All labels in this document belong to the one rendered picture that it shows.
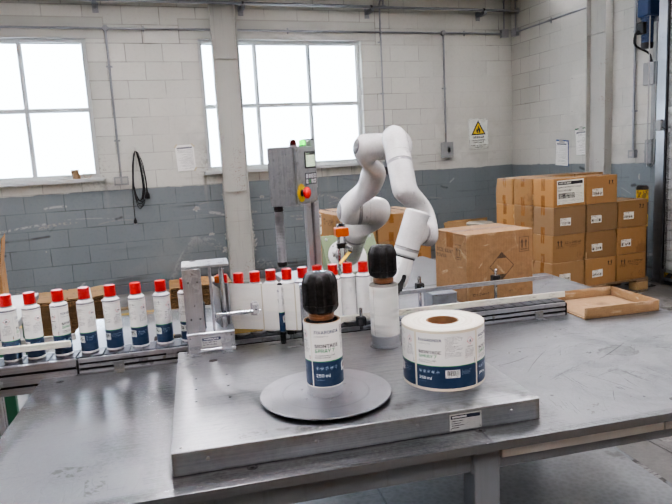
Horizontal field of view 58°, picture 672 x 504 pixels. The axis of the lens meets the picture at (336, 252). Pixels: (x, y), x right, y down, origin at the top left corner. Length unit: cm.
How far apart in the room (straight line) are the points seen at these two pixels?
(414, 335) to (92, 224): 618
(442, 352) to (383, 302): 36
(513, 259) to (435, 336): 108
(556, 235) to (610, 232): 63
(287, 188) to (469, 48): 690
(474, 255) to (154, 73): 561
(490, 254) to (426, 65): 613
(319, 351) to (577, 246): 466
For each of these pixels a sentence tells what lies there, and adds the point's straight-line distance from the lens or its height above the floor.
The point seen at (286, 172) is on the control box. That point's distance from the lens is 197.
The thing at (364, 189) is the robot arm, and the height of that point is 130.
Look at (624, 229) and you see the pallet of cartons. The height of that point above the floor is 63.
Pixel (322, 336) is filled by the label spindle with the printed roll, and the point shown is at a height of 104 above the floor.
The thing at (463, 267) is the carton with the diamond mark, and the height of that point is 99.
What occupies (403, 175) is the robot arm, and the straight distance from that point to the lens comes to 212.
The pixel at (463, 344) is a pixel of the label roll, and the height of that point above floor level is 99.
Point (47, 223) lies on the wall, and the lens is 743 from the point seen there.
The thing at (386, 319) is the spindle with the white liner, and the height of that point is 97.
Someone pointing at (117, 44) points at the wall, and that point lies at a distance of 748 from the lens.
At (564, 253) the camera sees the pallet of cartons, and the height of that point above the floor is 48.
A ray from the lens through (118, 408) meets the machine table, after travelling 170.
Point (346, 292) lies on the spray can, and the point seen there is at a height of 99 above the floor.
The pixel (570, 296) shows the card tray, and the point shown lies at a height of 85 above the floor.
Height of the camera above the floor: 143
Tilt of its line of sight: 9 degrees down
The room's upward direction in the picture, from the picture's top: 3 degrees counter-clockwise
